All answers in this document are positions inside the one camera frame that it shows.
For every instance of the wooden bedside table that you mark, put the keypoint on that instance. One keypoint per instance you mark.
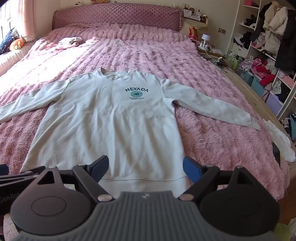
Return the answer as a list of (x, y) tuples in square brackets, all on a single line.
[(215, 52)]

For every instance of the cream headboard side shelf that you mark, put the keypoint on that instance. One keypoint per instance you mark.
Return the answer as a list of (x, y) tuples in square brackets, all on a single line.
[(196, 19)]

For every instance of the blue storage bin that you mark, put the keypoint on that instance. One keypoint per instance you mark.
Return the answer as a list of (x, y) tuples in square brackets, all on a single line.
[(257, 87), (247, 77)]

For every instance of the cream window seat cushion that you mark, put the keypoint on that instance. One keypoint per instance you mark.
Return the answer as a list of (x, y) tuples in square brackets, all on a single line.
[(11, 58)]

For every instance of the white bedside lamp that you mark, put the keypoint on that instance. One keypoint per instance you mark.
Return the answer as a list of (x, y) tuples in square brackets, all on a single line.
[(205, 38)]

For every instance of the cream hanging coat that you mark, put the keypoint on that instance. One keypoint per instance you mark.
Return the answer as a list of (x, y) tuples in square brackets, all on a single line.
[(275, 25)]

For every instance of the quilted mauve headboard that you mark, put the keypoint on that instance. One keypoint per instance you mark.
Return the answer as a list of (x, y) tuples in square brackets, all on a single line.
[(115, 16)]

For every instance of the white crumpled cloth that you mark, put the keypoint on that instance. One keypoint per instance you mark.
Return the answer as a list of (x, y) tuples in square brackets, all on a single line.
[(283, 141)]

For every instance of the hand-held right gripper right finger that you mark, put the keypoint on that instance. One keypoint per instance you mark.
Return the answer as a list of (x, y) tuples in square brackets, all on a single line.
[(192, 169)]

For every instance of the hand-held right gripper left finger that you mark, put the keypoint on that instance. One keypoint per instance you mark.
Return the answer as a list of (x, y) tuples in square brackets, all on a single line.
[(101, 165)]

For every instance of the plush toys on headboard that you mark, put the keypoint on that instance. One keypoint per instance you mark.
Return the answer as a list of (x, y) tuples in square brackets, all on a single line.
[(94, 1)]

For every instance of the pink curtain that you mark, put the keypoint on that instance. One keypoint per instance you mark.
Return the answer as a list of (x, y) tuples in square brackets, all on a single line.
[(27, 20)]

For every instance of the red snack bag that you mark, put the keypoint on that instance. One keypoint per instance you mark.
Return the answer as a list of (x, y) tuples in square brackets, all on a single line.
[(192, 32)]

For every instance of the white power strip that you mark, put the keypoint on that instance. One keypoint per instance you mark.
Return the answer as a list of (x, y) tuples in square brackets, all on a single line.
[(204, 45)]

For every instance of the pink fluffy blanket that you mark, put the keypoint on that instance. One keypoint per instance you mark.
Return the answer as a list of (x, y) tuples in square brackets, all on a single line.
[(196, 76)]

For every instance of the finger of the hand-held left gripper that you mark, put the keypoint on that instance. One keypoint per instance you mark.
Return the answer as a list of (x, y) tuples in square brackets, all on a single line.
[(18, 177)]

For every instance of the black hanging coat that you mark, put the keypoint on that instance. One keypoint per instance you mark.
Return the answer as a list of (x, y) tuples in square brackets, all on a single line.
[(288, 46)]

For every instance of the white printed sweatshirt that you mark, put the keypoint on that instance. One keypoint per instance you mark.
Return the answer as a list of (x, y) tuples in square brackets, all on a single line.
[(104, 120)]

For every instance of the wall socket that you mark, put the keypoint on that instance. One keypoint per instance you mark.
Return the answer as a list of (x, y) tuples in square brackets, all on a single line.
[(222, 30)]

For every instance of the orange plush toy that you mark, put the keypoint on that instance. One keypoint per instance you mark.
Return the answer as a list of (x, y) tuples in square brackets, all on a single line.
[(16, 43)]

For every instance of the folded pale pink clothes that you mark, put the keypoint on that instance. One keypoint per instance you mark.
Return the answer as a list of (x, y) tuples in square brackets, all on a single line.
[(69, 42)]

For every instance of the white open shelf unit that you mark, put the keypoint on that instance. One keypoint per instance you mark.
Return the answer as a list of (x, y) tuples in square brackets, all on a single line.
[(248, 27)]

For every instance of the navy floral pillow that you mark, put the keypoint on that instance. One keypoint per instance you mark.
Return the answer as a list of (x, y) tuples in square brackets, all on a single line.
[(7, 40)]

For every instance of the green storage bin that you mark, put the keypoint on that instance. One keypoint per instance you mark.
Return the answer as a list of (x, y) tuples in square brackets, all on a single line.
[(234, 63)]

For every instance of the purple storage bin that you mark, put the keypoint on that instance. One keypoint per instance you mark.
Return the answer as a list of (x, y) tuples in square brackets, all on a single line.
[(274, 104)]

